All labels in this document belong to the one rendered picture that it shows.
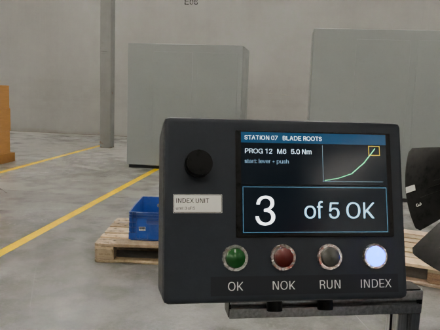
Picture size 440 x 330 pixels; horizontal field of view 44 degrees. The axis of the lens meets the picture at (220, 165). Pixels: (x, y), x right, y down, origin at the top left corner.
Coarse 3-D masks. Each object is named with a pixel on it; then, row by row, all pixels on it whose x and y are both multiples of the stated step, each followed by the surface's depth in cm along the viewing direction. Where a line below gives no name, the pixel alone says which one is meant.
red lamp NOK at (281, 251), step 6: (276, 246) 56; (282, 246) 56; (288, 246) 56; (276, 252) 55; (282, 252) 55; (288, 252) 55; (294, 252) 56; (270, 258) 55; (276, 258) 55; (282, 258) 55; (288, 258) 55; (294, 258) 56; (276, 264) 55; (282, 264) 55; (288, 264) 55
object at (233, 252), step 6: (234, 246) 55; (240, 246) 55; (228, 252) 54; (234, 252) 54; (240, 252) 54; (246, 252) 55; (222, 258) 55; (228, 258) 54; (234, 258) 54; (240, 258) 54; (246, 258) 55; (228, 264) 54; (234, 264) 54; (240, 264) 54; (246, 264) 55; (234, 270) 55
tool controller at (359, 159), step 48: (192, 144) 56; (240, 144) 56; (288, 144) 57; (336, 144) 58; (384, 144) 59; (192, 192) 55; (240, 192) 56; (336, 192) 57; (384, 192) 58; (192, 240) 55; (240, 240) 55; (288, 240) 56; (336, 240) 57; (384, 240) 58; (192, 288) 54; (240, 288) 55; (288, 288) 55; (336, 288) 56; (384, 288) 57
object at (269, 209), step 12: (252, 192) 56; (264, 192) 56; (276, 192) 56; (288, 192) 56; (252, 204) 56; (264, 204) 56; (276, 204) 56; (288, 204) 56; (252, 216) 56; (264, 216) 56; (276, 216) 56; (288, 216) 56; (252, 228) 55; (264, 228) 56; (276, 228) 56; (288, 228) 56
